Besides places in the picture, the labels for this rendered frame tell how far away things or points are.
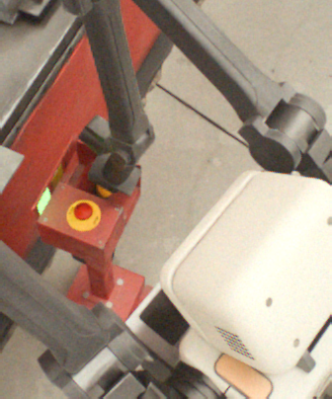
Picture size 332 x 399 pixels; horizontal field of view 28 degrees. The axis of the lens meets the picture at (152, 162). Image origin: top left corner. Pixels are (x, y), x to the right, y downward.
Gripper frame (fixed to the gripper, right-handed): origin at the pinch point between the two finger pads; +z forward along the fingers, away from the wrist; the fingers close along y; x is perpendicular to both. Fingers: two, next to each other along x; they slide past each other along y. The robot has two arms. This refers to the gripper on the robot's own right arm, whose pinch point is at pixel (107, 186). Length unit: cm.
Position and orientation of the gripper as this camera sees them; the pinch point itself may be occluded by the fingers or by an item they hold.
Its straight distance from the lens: 148.5
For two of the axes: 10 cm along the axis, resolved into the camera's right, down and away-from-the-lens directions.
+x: -3.9, 8.1, -4.4
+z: -2.6, 3.6, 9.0
